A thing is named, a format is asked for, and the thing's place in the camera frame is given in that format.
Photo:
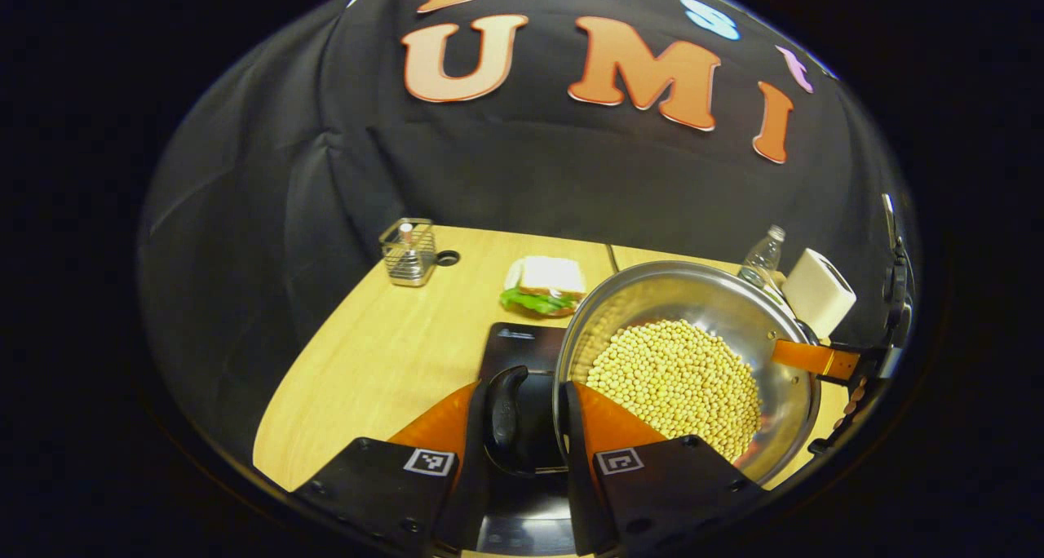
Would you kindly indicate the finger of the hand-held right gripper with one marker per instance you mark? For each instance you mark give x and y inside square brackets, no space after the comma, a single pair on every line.
[816,358]
[848,411]

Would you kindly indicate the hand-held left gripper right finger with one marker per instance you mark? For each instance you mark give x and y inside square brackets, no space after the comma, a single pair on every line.
[575,460]

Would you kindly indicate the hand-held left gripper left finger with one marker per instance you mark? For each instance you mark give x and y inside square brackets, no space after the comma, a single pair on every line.
[475,460]

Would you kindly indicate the black induction cooktop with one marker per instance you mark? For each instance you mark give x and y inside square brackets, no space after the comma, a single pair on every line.
[522,346]

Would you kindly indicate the pile of yellow soybeans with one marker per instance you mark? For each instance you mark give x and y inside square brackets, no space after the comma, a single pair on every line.
[677,378]

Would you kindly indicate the white toaster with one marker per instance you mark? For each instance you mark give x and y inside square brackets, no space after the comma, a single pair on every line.
[820,293]

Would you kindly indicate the clear plastic water bottle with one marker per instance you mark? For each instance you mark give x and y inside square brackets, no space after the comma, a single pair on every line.
[760,260]

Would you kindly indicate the sandwich with lettuce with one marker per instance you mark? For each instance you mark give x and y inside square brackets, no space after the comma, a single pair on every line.
[550,281]

